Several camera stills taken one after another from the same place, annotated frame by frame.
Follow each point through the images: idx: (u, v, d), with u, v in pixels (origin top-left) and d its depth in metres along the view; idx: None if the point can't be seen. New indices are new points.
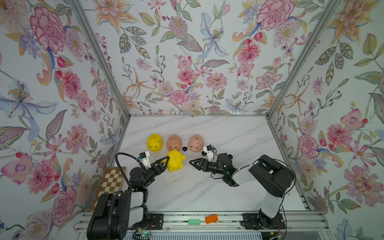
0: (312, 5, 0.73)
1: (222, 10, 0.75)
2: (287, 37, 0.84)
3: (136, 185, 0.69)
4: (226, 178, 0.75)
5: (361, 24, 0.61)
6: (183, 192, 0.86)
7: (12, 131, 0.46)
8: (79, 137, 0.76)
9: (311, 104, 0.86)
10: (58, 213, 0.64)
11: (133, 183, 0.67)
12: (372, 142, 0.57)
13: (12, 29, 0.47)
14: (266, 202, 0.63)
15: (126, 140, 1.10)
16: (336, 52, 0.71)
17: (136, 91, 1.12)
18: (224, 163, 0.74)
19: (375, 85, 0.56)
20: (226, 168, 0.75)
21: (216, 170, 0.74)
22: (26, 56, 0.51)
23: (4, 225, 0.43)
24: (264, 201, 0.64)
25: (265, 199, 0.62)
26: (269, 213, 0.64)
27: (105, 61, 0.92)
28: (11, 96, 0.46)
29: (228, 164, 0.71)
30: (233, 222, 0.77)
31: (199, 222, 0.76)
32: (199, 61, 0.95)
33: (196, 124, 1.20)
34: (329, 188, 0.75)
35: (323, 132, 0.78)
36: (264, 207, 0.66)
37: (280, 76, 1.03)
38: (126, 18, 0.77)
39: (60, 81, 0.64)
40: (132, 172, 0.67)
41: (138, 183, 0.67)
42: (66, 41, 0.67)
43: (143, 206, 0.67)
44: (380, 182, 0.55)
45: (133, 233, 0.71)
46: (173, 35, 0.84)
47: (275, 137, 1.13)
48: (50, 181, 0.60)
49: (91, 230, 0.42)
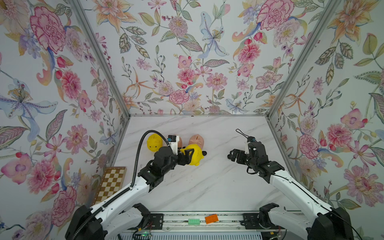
0: (312, 5, 0.73)
1: (222, 10, 0.75)
2: (287, 37, 0.84)
3: (157, 164, 0.59)
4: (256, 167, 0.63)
5: (361, 24, 0.61)
6: (183, 192, 0.86)
7: (13, 131, 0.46)
8: (79, 137, 0.76)
9: (311, 104, 0.86)
10: (58, 213, 0.64)
11: (156, 162, 0.59)
12: (372, 142, 0.57)
13: (12, 29, 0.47)
14: (283, 218, 0.58)
15: (126, 140, 1.10)
16: (336, 52, 0.71)
17: (136, 91, 1.12)
18: (253, 146, 0.65)
19: (375, 85, 0.56)
20: (256, 154, 0.65)
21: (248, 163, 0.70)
22: (26, 56, 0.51)
23: (4, 225, 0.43)
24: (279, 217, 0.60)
25: (285, 218, 0.57)
26: (271, 218, 0.65)
27: (105, 61, 0.92)
28: (11, 96, 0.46)
29: (258, 149, 0.63)
30: (233, 222, 0.77)
31: (199, 222, 0.76)
32: (200, 61, 0.95)
33: (196, 124, 1.20)
34: (329, 188, 0.75)
35: (323, 132, 0.78)
36: (271, 215, 0.64)
37: (280, 76, 1.02)
38: (126, 18, 0.77)
39: (60, 81, 0.64)
40: (161, 150, 0.59)
41: (160, 161, 0.57)
42: (66, 41, 0.67)
43: (146, 191, 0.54)
44: (380, 182, 0.55)
45: (133, 233, 0.71)
46: (173, 35, 0.84)
47: (275, 137, 1.13)
48: (50, 181, 0.60)
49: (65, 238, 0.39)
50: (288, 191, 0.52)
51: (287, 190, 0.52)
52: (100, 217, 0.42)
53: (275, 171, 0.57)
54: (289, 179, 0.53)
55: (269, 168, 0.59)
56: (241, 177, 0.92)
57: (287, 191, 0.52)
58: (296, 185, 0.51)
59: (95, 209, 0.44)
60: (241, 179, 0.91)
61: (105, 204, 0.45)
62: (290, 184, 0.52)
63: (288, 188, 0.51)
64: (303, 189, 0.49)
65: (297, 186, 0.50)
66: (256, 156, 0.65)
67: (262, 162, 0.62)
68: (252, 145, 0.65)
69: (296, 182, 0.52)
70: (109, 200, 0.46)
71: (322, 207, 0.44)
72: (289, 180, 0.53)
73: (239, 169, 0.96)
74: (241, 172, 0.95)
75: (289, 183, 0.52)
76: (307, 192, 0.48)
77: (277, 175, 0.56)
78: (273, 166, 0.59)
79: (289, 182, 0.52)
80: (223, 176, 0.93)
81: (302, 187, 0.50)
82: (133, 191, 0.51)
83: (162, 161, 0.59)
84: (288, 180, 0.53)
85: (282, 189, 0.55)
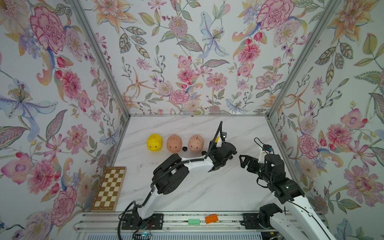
0: (312, 5, 0.73)
1: (222, 10, 0.75)
2: (287, 37, 0.84)
3: (221, 153, 0.72)
4: (271, 184, 0.57)
5: (361, 24, 0.61)
6: (183, 192, 0.86)
7: (12, 131, 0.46)
8: (79, 137, 0.76)
9: (311, 104, 0.86)
10: (58, 213, 0.64)
11: (221, 151, 0.72)
12: (372, 142, 0.57)
13: (12, 29, 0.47)
14: (284, 230, 0.59)
15: (126, 140, 1.10)
16: (336, 51, 0.71)
17: (136, 91, 1.12)
18: (272, 162, 0.58)
19: (375, 85, 0.56)
20: (274, 171, 0.58)
21: (262, 175, 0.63)
22: (26, 56, 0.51)
23: (4, 225, 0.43)
24: (281, 229, 0.61)
25: (287, 231, 0.57)
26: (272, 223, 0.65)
27: (105, 61, 0.92)
28: (11, 96, 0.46)
29: (277, 167, 0.56)
30: (233, 222, 0.77)
31: (199, 222, 0.76)
32: (200, 61, 0.95)
33: (196, 124, 1.20)
34: (329, 188, 0.75)
35: (323, 132, 0.78)
36: (272, 221, 0.64)
37: (280, 76, 1.02)
38: (126, 18, 0.77)
39: (60, 81, 0.64)
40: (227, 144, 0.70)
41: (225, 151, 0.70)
42: (66, 41, 0.67)
43: (210, 168, 0.68)
44: (380, 182, 0.55)
45: (133, 233, 0.71)
46: (173, 35, 0.84)
47: (275, 137, 1.13)
48: (50, 181, 0.60)
49: (156, 173, 0.56)
50: (304, 223, 0.48)
51: (303, 222, 0.48)
52: (186, 165, 0.55)
53: (293, 196, 0.52)
54: (309, 211, 0.49)
55: (287, 189, 0.53)
56: (241, 178, 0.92)
57: (303, 223, 0.48)
58: (315, 220, 0.47)
59: (184, 160, 0.57)
60: (241, 179, 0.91)
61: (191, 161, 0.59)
62: (310, 218, 0.47)
63: (306, 222, 0.47)
64: (321, 227, 0.46)
65: (316, 223, 0.46)
66: (273, 173, 0.57)
67: (278, 180, 0.59)
68: (271, 160, 0.58)
69: (316, 216, 0.48)
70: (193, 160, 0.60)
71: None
72: (308, 212, 0.48)
73: (238, 169, 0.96)
74: (241, 172, 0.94)
75: (309, 218, 0.47)
76: (326, 232, 0.45)
77: (296, 204, 0.50)
78: (291, 187, 0.54)
79: (308, 214, 0.48)
80: (223, 176, 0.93)
81: (322, 225, 0.46)
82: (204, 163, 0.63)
83: (226, 153, 0.72)
84: (307, 212, 0.48)
85: (298, 218, 0.50)
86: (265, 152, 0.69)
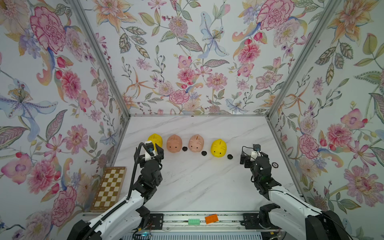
0: (312, 5, 0.73)
1: (222, 10, 0.75)
2: (287, 37, 0.84)
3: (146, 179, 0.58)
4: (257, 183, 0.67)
5: (361, 24, 0.61)
6: (183, 192, 0.86)
7: (13, 131, 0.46)
8: (79, 137, 0.76)
9: (311, 104, 0.86)
10: (58, 213, 0.64)
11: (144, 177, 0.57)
12: (372, 142, 0.57)
13: (12, 29, 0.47)
14: (282, 220, 0.59)
15: (126, 140, 1.10)
16: (336, 52, 0.71)
17: (136, 91, 1.12)
18: (261, 166, 0.66)
19: (375, 85, 0.56)
20: (262, 173, 0.67)
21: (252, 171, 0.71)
22: (26, 56, 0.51)
23: (5, 225, 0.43)
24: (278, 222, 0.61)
25: (284, 220, 0.57)
26: (271, 219, 0.65)
27: (105, 61, 0.92)
28: (11, 96, 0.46)
29: (265, 170, 0.65)
30: (233, 222, 0.77)
31: (199, 222, 0.76)
32: (200, 61, 0.95)
33: (196, 124, 1.20)
34: (329, 188, 0.75)
35: (323, 132, 0.78)
36: (272, 220, 0.64)
37: (280, 76, 1.02)
38: (126, 18, 0.77)
39: (60, 81, 0.64)
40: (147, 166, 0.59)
41: (147, 177, 0.58)
42: (66, 41, 0.67)
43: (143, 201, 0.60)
44: (380, 182, 0.55)
45: (133, 233, 0.71)
46: (173, 35, 0.84)
47: (275, 137, 1.13)
48: (50, 181, 0.60)
49: None
50: (284, 202, 0.56)
51: (282, 201, 0.56)
52: (97, 230, 0.43)
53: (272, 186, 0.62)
54: (283, 191, 0.58)
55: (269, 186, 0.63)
56: (241, 178, 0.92)
57: (283, 203, 0.56)
58: (290, 196, 0.54)
59: (94, 222, 0.45)
60: (241, 178, 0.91)
61: (103, 217, 0.47)
62: (285, 195, 0.56)
63: (283, 199, 0.56)
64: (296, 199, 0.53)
65: (292, 197, 0.54)
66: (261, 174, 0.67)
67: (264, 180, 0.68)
68: (260, 164, 0.66)
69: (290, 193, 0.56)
70: (106, 214, 0.48)
71: (313, 210, 0.46)
72: (284, 192, 0.57)
73: (238, 169, 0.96)
74: (241, 172, 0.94)
75: (283, 194, 0.56)
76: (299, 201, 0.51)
77: (274, 189, 0.60)
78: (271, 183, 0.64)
79: (284, 194, 0.56)
80: (223, 176, 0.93)
81: (295, 197, 0.53)
82: (129, 204, 0.53)
83: (150, 177, 0.60)
84: (282, 192, 0.58)
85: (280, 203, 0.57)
86: (254, 152, 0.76)
